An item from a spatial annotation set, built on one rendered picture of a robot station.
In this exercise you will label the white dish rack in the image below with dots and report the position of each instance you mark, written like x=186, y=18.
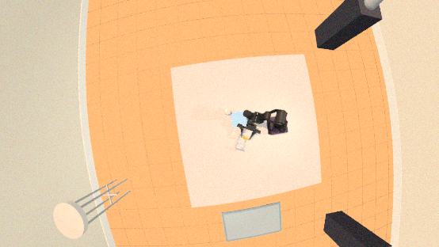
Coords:
x=240, y=146

